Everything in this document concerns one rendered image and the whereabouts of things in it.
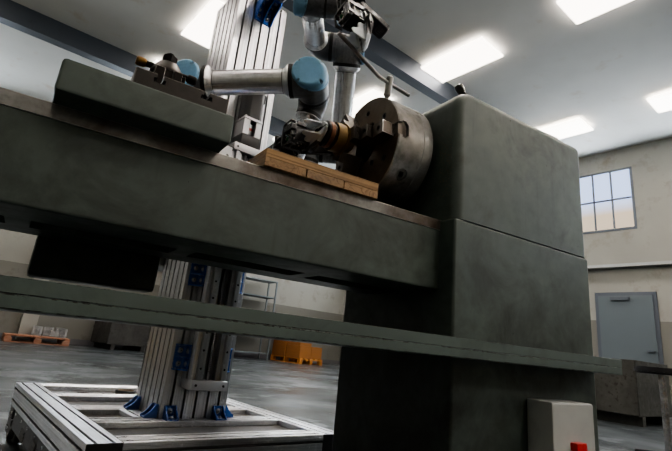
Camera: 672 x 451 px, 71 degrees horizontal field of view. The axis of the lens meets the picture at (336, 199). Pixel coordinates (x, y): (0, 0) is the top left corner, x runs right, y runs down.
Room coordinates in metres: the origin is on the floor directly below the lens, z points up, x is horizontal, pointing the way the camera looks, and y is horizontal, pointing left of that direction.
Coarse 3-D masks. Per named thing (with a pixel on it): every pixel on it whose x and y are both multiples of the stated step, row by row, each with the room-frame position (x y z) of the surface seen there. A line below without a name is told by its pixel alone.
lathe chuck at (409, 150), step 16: (368, 112) 1.27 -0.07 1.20; (384, 112) 1.20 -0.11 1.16; (400, 112) 1.15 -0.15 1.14; (416, 128) 1.17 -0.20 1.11; (384, 144) 1.19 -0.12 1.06; (400, 144) 1.14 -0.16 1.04; (416, 144) 1.17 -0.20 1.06; (368, 160) 1.25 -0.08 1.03; (384, 160) 1.18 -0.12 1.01; (400, 160) 1.16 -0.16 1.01; (416, 160) 1.18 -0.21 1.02; (368, 176) 1.24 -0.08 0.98; (384, 176) 1.18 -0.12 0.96; (384, 192) 1.23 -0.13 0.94; (400, 192) 1.24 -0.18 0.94
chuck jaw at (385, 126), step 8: (384, 120) 1.14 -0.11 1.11; (352, 128) 1.19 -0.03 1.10; (360, 128) 1.19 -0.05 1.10; (368, 128) 1.16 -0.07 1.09; (376, 128) 1.16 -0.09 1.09; (384, 128) 1.14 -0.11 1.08; (392, 128) 1.15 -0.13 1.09; (400, 128) 1.15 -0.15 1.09; (352, 136) 1.18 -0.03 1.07; (360, 136) 1.18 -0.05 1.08; (368, 136) 1.16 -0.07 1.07; (376, 136) 1.16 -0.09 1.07; (384, 136) 1.16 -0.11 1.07; (392, 136) 1.16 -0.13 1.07; (360, 144) 1.21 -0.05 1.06; (368, 144) 1.21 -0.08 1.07; (376, 144) 1.21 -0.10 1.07
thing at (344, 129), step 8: (328, 128) 1.17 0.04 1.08; (336, 128) 1.18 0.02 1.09; (344, 128) 1.19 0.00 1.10; (328, 136) 1.17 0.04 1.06; (336, 136) 1.18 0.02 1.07; (344, 136) 1.18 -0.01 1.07; (320, 144) 1.20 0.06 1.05; (328, 144) 1.19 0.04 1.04; (336, 144) 1.19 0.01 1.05; (344, 144) 1.20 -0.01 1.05; (352, 144) 1.22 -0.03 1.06; (336, 152) 1.23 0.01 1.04
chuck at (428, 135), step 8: (416, 112) 1.22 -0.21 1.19; (424, 120) 1.21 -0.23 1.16; (424, 128) 1.19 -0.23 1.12; (424, 136) 1.18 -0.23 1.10; (432, 136) 1.20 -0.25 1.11; (424, 144) 1.18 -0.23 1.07; (432, 144) 1.20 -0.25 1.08; (424, 152) 1.19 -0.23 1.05; (424, 160) 1.19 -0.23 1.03; (424, 168) 1.21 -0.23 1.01; (416, 176) 1.21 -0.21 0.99; (424, 176) 1.22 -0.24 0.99; (416, 184) 1.23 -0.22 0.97; (408, 192) 1.25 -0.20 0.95; (400, 200) 1.28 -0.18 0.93
